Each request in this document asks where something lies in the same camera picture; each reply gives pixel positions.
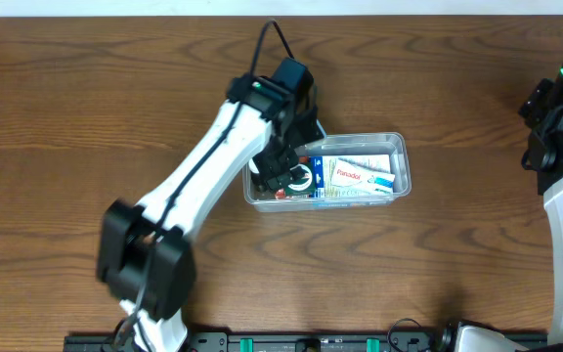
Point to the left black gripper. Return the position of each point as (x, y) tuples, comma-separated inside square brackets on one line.
[(278, 163)]

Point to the red Panadol ActiFast box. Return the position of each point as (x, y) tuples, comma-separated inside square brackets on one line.
[(280, 193)]

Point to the green Zam-Buk box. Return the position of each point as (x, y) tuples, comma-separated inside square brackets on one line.
[(305, 185)]

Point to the blue patch box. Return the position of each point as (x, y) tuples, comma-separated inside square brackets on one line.
[(323, 167)]

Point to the white Panadol box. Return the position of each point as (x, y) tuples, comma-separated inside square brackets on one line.
[(352, 177)]

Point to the dark syrup bottle white cap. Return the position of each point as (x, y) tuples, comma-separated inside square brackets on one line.
[(253, 167)]

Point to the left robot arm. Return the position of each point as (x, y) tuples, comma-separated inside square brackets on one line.
[(146, 255)]

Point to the clear plastic container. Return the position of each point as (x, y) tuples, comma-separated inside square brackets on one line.
[(390, 143)]

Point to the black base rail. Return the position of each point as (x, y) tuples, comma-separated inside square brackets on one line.
[(223, 342)]

